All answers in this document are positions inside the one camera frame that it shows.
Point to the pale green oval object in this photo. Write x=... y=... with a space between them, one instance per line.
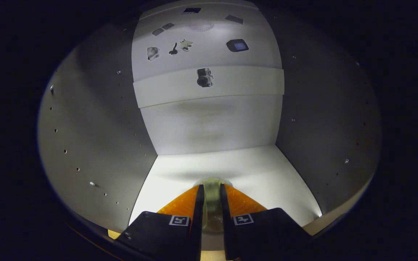
x=212 y=203

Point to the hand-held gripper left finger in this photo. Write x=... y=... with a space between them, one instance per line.
x=198 y=232

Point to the white cabinet shelf board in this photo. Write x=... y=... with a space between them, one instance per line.
x=230 y=166

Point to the grey cabinet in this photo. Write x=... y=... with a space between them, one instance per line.
x=96 y=127

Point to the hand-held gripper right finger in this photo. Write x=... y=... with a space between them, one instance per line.
x=226 y=224

